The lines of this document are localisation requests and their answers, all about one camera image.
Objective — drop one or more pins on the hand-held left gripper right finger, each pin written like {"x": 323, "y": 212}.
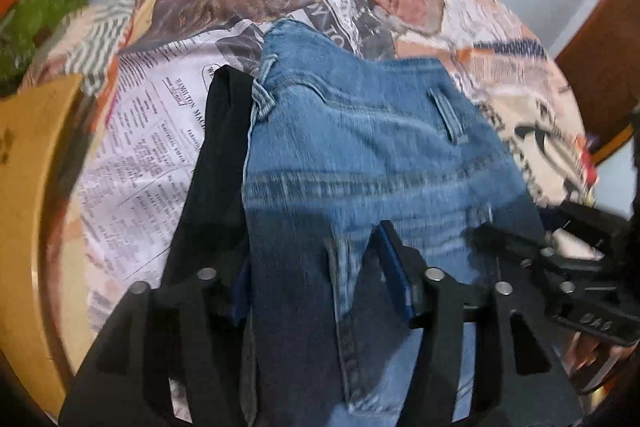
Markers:
{"x": 395, "y": 272}

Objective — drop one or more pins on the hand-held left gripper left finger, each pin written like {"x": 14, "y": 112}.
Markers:
{"x": 240, "y": 294}

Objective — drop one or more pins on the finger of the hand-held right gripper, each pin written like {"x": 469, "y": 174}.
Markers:
{"x": 565, "y": 289}
{"x": 510, "y": 242}

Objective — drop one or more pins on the black pants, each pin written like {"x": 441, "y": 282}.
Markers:
{"x": 212, "y": 187}

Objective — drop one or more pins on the blue denim pants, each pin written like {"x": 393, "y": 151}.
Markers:
{"x": 360, "y": 147}

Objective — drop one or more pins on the printed blanket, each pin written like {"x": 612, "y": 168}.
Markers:
{"x": 150, "y": 147}

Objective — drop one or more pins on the wooden door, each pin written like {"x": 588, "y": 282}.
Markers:
{"x": 597, "y": 67}

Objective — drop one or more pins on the green and red fabric pile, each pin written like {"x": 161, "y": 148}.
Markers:
{"x": 35, "y": 17}

